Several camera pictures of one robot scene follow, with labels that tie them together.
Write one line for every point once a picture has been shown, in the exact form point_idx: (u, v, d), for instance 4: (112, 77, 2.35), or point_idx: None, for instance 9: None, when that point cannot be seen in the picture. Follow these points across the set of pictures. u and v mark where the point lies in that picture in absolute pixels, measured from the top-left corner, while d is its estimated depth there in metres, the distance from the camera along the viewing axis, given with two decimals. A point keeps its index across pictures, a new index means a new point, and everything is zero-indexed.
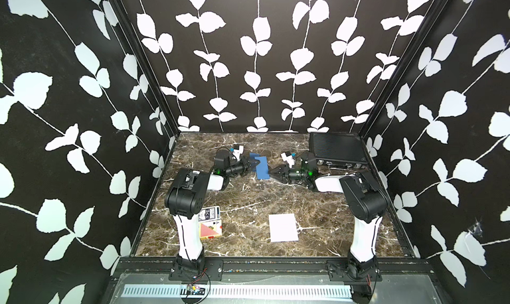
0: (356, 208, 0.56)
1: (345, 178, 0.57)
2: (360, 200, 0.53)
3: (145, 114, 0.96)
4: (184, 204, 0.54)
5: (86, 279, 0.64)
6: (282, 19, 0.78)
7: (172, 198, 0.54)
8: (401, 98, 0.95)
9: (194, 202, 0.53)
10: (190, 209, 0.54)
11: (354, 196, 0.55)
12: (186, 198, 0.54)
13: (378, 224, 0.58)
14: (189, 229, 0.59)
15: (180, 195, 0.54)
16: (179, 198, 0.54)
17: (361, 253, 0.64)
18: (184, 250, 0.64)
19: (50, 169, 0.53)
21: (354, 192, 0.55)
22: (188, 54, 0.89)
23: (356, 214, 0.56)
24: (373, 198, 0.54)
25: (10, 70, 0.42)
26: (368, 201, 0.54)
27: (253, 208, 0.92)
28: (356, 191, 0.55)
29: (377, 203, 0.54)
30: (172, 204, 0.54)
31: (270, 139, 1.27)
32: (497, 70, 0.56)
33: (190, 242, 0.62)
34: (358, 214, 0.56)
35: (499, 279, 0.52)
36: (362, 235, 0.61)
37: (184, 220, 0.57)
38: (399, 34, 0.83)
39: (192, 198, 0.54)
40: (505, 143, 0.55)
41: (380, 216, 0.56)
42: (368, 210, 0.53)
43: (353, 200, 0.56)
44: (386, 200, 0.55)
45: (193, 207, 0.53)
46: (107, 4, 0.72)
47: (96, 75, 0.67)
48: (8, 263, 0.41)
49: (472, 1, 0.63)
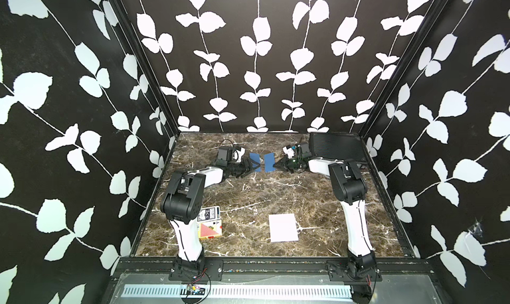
0: (337, 190, 0.66)
1: (333, 164, 0.65)
2: (341, 185, 0.63)
3: (145, 114, 0.96)
4: (181, 210, 0.52)
5: (86, 279, 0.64)
6: (283, 19, 0.78)
7: (169, 203, 0.52)
8: (401, 99, 0.95)
9: (190, 207, 0.51)
10: (187, 214, 0.52)
11: (338, 180, 0.64)
12: (183, 204, 0.52)
13: (362, 208, 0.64)
14: (187, 233, 0.58)
15: (176, 200, 0.53)
16: (176, 204, 0.52)
17: (356, 247, 0.66)
18: (184, 253, 0.64)
19: (50, 169, 0.53)
21: (339, 177, 0.63)
22: (188, 54, 0.89)
23: (337, 196, 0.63)
24: (353, 184, 0.63)
25: (10, 70, 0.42)
26: (348, 186, 0.63)
27: (253, 208, 0.92)
28: (340, 176, 0.64)
29: (356, 188, 0.63)
30: (169, 210, 0.52)
31: (270, 139, 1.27)
32: (497, 70, 0.56)
33: (190, 244, 0.61)
34: (337, 196, 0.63)
35: (499, 279, 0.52)
36: (352, 224, 0.66)
37: (182, 224, 0.55)
38: (399, 34, 0.83)
39: (188, 204, 0.52)
40: (505, 143, 0.55)
41: (359, 200, 0.64)
42: (347, 194, 0.63)
43: (337, 183, 0.65)
44: (365, 186, 0.64)
45: (190, 212, 0.51)
46: (107, 4, 0.72)
47: (96, 75, 0.67)
48: (9, 263, 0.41)
49: (472, 1, 0.63)
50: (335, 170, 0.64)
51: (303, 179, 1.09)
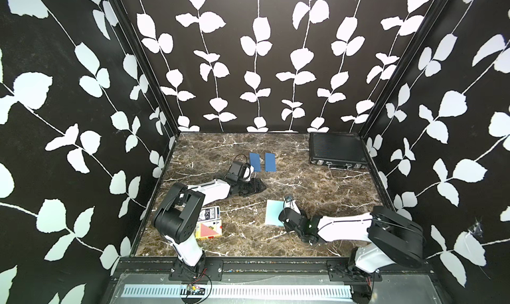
0: (403, 258, 0.47)
1: (374, 231, 0.45)
2: (406, 249, 0.44)
3: (145, 114, 0.96)
4: (171, 228, 0.47)
5: (85, 279, 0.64)
6: (283, 18, 0.78)
7: (161, 220, 0.48)
8: (401, 98, 0.95)
9: (180, 228, 0.47)
10: (176, 234, 0.47)
11: (392, 243, 0.44)
12: (174, 223, 0.47)
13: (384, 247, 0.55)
14: (184, 245, 0.56)
15: (169, 216, 0.48)
16: (167, 220, 0.48)
17: (369, 269, 0.63)
18: (182, 259, 0.65)
19: (50, 169, 0.53)
21: (392, 241, 0.44)
22: (188, 54, 0.89)
23: (404, 263, 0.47)
24: (406, 232, 0.46)
25: (10, 70, 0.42)
26: (410, 243, 0.45)
27: (253, 208, 0.92)
28: (396, 240, 0.44)
29: (416, 241, 0.45)
30: (161, 226, 0.48)
31: (270, 139, 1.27)
32: (497, 70, 0.56)
33: (187, 253, 0.60)
34: (405, 263, 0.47)
35: (499, 279, 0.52)
36: (378, 259, 0.57)
37: (175, 243, 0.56)
38: (399, 34, 0.83)
39: (178, 224, 0.47)
40: (505, 143, 0.55)
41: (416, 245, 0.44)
42: (418, 254, 0.43)
43: (397, 251, 0.46)
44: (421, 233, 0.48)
45: (180, 233, 0.46)
46: (107, 4, 0.72)
47: (95, 75, 0.67)
48: (8, 263, 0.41)
49: (472, 1, 0.63)
50: (379, 235, 0.45)
51: (303, 179, 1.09)
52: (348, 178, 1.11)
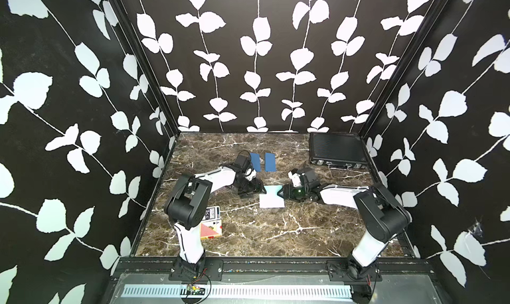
0: (375, 229, 0.50)
1: (360, 194, 0.51)
2: (380, 220, 0.48)
3: (145, 114, 0.96)
4: (182, 215, 0.50)
5: (85, 279, 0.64)
6: (283, 19, 0.78)
7: (172, 207, 0.51)
8: (401, 98, 0.95)
9: (192, 214, 0.50)
10: (188, 220, 0.50)
11: (370, 209, 0.49)
12: (186, 209, 0.51)
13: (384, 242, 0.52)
14: (190, 237, 0.58)
15: (179, 204, 0.52)
16: (178, 208, 0.51)
17: (365, 261, 0.64)
18: (184, 256, 0.65)
19: (50, 169, 0.53)
21: (370, 206, 0.50)
22: (188, 54, 0.89)
23: (376, 235, 0.51)
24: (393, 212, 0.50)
25: (10, 70, 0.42)
26: (388, 220, 0.48)
27: (253, 208, 0.92)
28: (375, 209, 0.49)
29: (397, 223, 0.49)
30: (172, 214, 0.52)
31: (270, 139, 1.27)
32: (497, 70, 0.56)
33: (189, 251, 0.62)
34: (376, 235, 0.51)
35: (499, 279, 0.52)
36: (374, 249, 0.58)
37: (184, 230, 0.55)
38: (399, 34, 0.83)
39: (190, 210, 0.50)
40: (505, 143, 0.55)
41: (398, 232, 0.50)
42: (390, 231, 0.48)
43: (372, 220, 0.50)
44: (408, 220, 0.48)
45: (191, 219, 0.50)
46: (107, 4, 0.72)
47: (96, 75, 0.67)
48: (8, 263, 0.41)
49: (472, 1, 0.63)
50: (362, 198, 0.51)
51: None
52: (348, 178, 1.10)
